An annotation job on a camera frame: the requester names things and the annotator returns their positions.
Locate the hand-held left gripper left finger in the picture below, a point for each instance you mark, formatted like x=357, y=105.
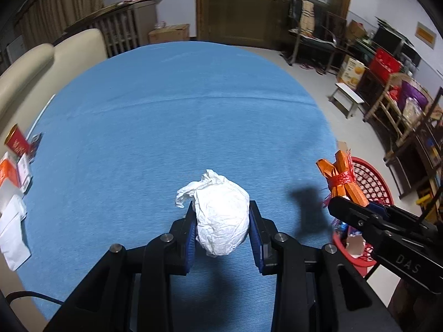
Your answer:
x=189, y=238

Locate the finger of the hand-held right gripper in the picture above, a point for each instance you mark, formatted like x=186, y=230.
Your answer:
x=353, y=216
x=394, y=216

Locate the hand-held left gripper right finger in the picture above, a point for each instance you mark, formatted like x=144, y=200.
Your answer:
x=255, y=238

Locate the red plastic mesh basket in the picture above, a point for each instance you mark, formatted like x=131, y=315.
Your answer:
x=373, y=183

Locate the white paper ball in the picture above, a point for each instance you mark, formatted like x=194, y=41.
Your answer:
x=221, y=214

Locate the orange packet bundle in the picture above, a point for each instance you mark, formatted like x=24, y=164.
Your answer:
x=342, y=169

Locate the person's right forearm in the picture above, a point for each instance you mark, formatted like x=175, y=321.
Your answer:
x=418, y=313

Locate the blue plastic item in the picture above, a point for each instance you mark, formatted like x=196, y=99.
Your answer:
x=341, y=227

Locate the dark wooden shelf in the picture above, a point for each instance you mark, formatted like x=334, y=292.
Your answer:
x=415, y=159

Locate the flat cardboard sheet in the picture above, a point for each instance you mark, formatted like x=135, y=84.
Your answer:
x=342, y=145

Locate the wooden chair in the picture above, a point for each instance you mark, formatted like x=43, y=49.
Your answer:
x=391, y=110

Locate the white small stool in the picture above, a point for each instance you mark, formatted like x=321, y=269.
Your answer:
x=348, y=95

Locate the purple bag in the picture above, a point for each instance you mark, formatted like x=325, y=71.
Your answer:
x=413, y=93

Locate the blue tablecloth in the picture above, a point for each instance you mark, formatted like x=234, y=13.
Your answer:
x=173, y=110

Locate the orange printed carton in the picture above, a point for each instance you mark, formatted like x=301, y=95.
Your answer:
x=351, y=72

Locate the red gift box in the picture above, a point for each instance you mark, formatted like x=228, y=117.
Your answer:
x=384, y=64

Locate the pair of slippers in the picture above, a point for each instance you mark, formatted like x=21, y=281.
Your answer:
x=313, y=68

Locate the dark metal chair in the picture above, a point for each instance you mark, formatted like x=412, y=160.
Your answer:
x=322, y=45

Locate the black television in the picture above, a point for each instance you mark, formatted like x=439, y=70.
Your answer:
x=391, y=41

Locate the white and pink packet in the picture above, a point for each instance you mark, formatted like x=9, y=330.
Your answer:
x=25, y=173

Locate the white paper packet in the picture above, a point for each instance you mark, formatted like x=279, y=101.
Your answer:
x=12, y=231

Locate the small blue packet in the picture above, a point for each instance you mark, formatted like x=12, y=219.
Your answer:
x=36, y=145

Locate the tall brown cardboard box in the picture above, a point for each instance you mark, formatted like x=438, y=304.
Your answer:
x=356, y=29

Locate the orange and white box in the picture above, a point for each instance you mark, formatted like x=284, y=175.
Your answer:
x=8, y=171

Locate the white thin stick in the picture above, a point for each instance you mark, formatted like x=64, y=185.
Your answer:
x=39, y=116

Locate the small red box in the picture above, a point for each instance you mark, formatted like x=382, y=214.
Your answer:
x=17, y=140

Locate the striped beige scarf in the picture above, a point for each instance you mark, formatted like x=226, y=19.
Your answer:
x=307, y=17

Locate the wooden double door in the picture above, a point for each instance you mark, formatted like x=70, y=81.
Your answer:
x=249, y=13

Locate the radiator cover cabinet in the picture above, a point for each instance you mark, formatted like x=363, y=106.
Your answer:
x=117, y=24

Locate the beige leather sofa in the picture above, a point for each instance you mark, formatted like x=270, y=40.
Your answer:
x=41, y=62

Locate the beige curtain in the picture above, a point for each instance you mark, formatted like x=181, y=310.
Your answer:
x=59, y=10

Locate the yellow wall sign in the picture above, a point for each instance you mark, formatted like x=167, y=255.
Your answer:
x=425, y=34

